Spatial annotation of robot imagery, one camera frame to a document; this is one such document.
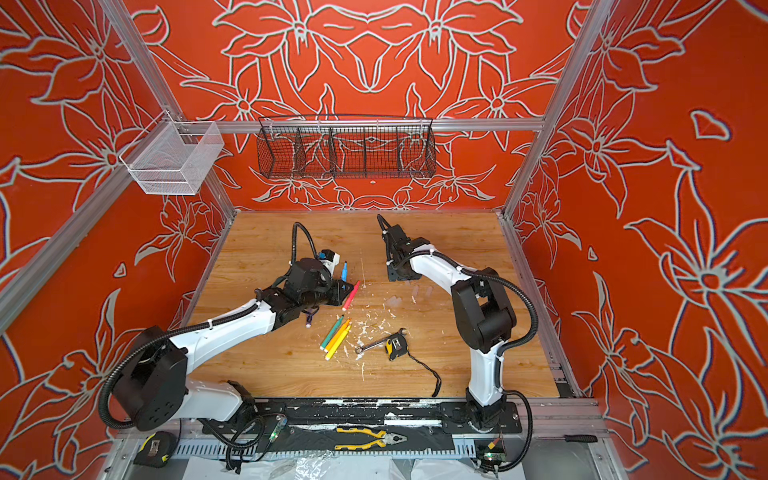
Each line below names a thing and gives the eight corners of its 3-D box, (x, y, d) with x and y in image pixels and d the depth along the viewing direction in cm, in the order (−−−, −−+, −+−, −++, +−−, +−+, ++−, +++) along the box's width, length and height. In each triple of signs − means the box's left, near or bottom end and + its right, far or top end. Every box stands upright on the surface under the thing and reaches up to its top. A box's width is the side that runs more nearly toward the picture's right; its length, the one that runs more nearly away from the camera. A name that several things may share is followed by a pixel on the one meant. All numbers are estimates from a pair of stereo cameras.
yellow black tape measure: (391, 362, 84) (391, 358, 81) (380, 345, 87) (380, 340, 84) (414, 347, 86) (415, 343, 84) (403, 331, 90) (403, 326, 87)
